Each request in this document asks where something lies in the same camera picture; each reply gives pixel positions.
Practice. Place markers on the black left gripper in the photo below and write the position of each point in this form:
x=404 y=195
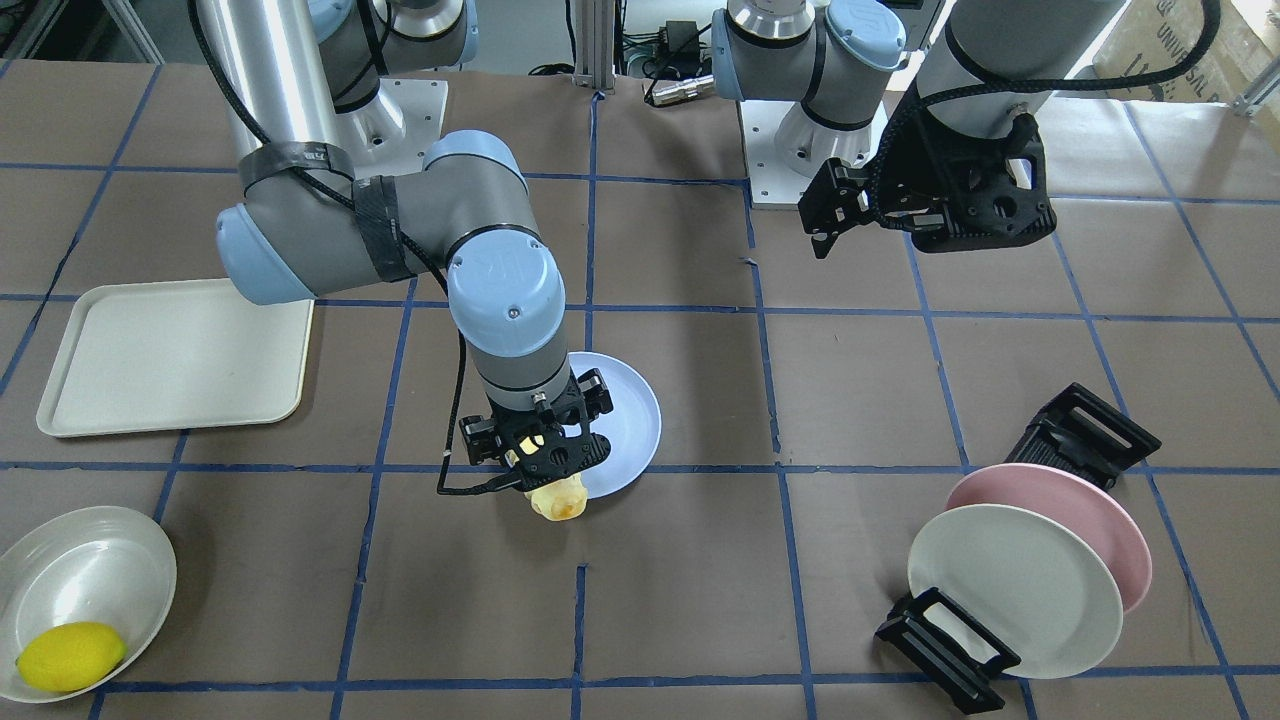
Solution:
x=921 y=179

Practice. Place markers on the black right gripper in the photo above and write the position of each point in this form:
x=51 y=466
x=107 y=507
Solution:
x=478 y=436

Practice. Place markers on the blue plate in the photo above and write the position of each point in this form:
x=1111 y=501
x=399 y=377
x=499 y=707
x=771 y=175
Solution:
x=633 y=427

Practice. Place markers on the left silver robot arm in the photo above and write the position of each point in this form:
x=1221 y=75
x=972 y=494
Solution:
x=991 y=58

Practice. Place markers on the pink plate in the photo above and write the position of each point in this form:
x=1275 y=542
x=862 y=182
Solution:
x=1071 y=501

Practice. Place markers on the cream plate in rack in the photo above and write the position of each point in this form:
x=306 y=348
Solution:
x=1029 y=580

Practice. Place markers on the cream plate with lemon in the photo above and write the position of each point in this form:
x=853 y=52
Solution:
x=106 y=564

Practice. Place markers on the black dish rack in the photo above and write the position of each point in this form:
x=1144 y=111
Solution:
x=1075 y=431

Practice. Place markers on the white rectangular tray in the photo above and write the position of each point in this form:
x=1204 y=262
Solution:
x=174 y=355

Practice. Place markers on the yellow lemon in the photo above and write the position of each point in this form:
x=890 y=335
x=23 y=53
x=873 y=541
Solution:
x=71 y=657

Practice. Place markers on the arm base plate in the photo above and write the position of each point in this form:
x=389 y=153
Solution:
x=389 y=135
x=775 y=170

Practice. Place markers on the aluminium frame post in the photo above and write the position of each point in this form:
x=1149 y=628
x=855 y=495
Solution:
x=594 y=26

